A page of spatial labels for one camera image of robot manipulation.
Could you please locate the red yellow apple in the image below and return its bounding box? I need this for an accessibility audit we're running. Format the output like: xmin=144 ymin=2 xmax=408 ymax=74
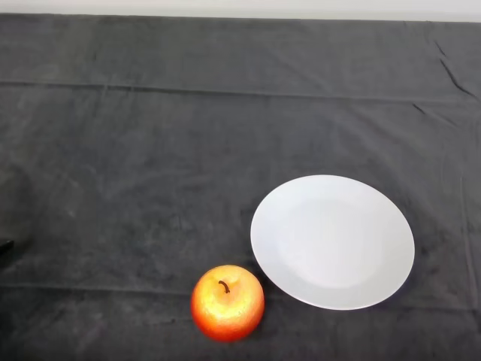
xmin=190 ymin=264 xmax=265 ymax=343

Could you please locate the white round plate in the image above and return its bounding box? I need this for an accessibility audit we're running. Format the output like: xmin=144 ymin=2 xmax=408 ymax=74
xmin=250 ymin=174 xmax=416 ymax=311

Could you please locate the black table cloth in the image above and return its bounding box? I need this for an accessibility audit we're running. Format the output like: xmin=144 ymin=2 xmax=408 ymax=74
xmin=0 ymin=13 xmax=481 ymax=361

